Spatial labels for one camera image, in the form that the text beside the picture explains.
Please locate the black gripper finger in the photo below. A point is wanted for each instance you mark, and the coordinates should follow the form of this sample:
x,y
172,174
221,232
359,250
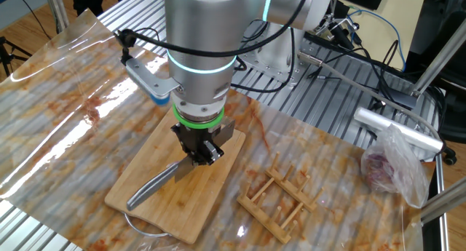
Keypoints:
x,y
209,154
179,138

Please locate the steel cleaver knife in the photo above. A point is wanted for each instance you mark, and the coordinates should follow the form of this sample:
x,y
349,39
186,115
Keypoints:
x,y
153,187

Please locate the crumpled clear plastic bag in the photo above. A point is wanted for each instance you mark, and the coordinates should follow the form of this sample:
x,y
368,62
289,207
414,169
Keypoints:
x,y
397,167

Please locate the wooden cutting board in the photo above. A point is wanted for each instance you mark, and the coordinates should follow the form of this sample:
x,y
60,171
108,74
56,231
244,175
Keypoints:
x,y
174,207

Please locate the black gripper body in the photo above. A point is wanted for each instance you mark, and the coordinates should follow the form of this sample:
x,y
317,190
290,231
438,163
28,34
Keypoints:
x,y
198,138

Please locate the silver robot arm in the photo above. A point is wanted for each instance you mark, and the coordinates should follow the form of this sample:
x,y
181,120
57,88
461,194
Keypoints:
x,y
200,32

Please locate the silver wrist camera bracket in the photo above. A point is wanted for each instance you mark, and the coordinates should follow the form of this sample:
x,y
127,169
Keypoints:
x,y
149,78

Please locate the black tripod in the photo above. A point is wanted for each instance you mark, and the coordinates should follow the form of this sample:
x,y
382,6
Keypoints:
x,y
9,56

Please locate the aluminium frame post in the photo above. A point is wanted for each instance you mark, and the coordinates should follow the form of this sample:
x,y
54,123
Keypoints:
x,y
440,58
56,7
444,203

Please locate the marble pattern plastic mat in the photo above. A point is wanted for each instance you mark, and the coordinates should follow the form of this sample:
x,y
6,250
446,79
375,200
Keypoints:
x,y
73,116

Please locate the white plastic film roll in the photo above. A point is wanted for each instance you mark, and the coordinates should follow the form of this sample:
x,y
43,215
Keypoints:
x,y
393,127

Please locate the beige board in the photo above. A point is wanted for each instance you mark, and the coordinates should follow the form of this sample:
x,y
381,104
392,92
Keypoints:
x,y
382,14

